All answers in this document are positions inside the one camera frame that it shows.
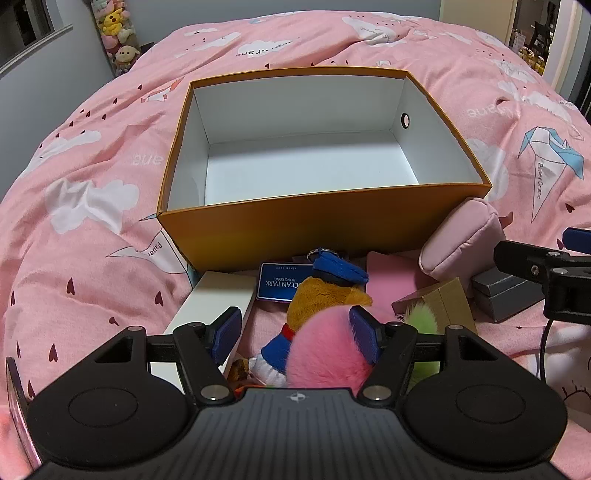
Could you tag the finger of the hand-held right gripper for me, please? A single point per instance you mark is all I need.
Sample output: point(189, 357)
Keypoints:
point(577, 241)
point(517, 256)

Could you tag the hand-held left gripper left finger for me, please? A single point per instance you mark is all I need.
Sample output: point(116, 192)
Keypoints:
point(226, 333)

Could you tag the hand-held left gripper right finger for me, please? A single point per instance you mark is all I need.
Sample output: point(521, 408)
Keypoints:
point(364, 334)

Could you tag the grey box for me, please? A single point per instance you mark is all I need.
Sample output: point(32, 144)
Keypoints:
point(503, 295)

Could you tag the white box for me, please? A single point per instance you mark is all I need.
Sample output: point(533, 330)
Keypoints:
point(207, 295)

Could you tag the pink fluffy pompom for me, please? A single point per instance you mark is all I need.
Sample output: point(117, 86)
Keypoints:
point(323, 346)

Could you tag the pink padded pouch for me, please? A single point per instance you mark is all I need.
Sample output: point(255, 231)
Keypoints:
point(461, 240)

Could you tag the green fluffy pompom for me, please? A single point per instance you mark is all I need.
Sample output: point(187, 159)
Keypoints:
point(422, 314)

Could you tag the brown plush toy blue hat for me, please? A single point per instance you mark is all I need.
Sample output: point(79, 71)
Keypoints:
point(314, 300)

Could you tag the blue card tag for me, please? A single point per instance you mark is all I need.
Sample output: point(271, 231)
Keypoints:
point(277, 281)

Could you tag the small kraft paper box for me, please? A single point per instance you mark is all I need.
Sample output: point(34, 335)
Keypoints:
point(450, 300)

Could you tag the orange cardboard box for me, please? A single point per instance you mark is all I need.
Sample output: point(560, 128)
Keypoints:
point(277, 230)

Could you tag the row of yellow toys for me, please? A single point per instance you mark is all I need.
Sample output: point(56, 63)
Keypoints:
point(531, 57)

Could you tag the pink printed blanket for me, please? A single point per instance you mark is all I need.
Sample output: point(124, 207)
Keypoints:
point(92, 138)

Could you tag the hanging column of plush toys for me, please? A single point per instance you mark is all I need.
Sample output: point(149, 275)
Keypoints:
point(115, 23)

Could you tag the grey framed window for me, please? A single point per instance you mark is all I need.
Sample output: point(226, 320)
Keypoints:
point(32, 27)

